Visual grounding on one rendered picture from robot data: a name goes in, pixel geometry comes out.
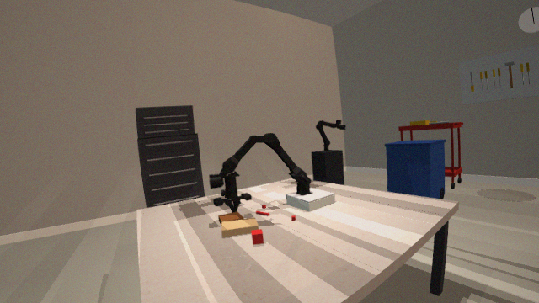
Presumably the red square block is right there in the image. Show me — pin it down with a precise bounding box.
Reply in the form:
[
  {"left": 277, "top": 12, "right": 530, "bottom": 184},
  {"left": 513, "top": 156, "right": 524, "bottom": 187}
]
[{"left": 252, "top": 229, "right": 264, "bottom": 244}]

